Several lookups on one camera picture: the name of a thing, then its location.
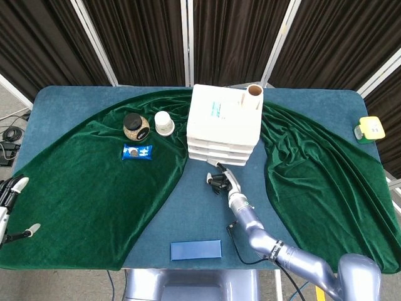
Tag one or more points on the white roll with cardboard core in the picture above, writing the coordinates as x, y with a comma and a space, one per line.
254, 102

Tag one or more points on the black curtain folding screen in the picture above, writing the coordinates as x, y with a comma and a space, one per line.
150, 40

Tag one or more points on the white cup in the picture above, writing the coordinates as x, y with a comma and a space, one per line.
163, 122

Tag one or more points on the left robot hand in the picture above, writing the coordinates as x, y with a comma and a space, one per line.
6, 194

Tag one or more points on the blue cookie pack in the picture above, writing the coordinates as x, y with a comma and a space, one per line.
138, 152

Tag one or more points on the black power adapter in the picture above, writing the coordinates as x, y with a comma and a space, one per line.
7, 153

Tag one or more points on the blue rectangular box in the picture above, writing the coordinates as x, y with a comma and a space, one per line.
195, 250

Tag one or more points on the white plastic drawer unit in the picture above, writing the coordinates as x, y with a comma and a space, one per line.
225, 125

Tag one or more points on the yellow and green device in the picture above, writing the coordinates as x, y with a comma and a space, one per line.
371, 128

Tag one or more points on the glass jar with black lid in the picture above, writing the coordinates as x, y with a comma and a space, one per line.
136, 127

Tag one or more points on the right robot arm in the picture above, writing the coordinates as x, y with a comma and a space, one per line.
250, 222

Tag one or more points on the green velvet cloth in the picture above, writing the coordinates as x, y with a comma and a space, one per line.
78, 194

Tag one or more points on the silver-blue robot torso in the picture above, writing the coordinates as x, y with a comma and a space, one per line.
188, 285

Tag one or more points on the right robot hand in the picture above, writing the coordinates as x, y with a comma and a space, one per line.
232, 182

